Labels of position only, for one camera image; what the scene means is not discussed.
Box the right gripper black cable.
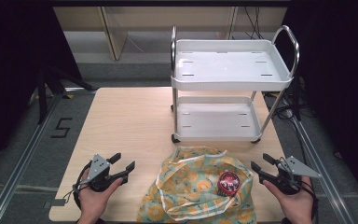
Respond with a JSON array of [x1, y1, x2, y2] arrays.
[[300, 178, 320, 220]]

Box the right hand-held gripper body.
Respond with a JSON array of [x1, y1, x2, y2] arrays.
[[272, 155, 323, 196]]

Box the person's left hand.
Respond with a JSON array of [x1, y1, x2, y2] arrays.
[[78, 177, 124, 223]]

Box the black hanging cables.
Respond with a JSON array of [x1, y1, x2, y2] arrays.
[[242, 6, 266, 41]]

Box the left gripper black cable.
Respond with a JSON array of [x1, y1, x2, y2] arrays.
[[62, 161, 93, 210]]

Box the beige wooden cabinet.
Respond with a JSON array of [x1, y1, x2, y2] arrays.
[[52, 6, 289, 62]]

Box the aluminium floor rail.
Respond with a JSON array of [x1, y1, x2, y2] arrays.
[[290, 116, 357, 224], [0, 92, 63, 224]]

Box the floral green cloth bag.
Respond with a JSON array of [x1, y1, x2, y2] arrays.
[[136, 146, 258, 224]]

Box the person's right hand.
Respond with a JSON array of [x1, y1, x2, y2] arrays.
[[262, 176, 315, 224]]

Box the black curtain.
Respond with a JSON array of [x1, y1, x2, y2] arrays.
[[0, 0, 83, 175], [281, 0, 358, 200]]

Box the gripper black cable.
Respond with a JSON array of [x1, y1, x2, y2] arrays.
[[300, 178, 320, 220], [62, 161, 93, 210]]

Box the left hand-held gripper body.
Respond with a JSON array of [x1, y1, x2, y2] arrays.
[[78, 153, 129, 192]]

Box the black metal stand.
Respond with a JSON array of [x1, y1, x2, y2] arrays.
[[36, 61, 97, 126]]

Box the white two-tier cart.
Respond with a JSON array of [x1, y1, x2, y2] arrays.
[[170, 24, 301, 145]]

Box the red-lidded candy can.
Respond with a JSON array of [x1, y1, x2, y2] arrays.
[[216, 171, 241, 198]]

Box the black floor cables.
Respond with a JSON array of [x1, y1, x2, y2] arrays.
[[265, 89, 318, 123]]

